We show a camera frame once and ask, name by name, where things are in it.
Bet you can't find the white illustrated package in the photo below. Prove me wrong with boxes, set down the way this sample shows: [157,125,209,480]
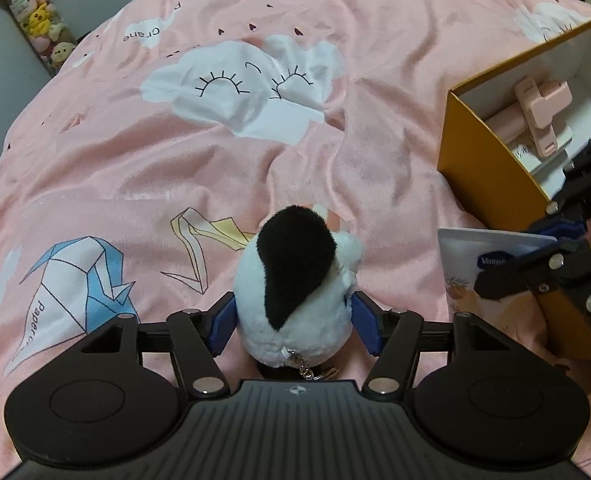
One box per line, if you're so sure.
[437,228,556,351]

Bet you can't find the white glasses case box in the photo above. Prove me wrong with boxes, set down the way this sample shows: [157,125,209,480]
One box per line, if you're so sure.
[507,123,575,177]

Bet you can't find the white cat plush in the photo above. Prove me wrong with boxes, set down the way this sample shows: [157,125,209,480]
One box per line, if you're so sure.
[233,205,364,382]

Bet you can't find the pink phone holder stick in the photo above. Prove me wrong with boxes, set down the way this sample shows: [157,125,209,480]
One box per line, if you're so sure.
[485,76,573,159]

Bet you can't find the orange cardboard box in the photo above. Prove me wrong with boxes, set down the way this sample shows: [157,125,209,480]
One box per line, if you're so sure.
[437,21,591,231]

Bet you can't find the pink cloud bedspread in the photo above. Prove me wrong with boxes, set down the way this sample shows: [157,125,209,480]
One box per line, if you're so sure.
[0,0,591,478]

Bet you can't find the hanging plush toy organizer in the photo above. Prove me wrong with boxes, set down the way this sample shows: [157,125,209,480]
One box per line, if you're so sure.
[0,0,78,75]

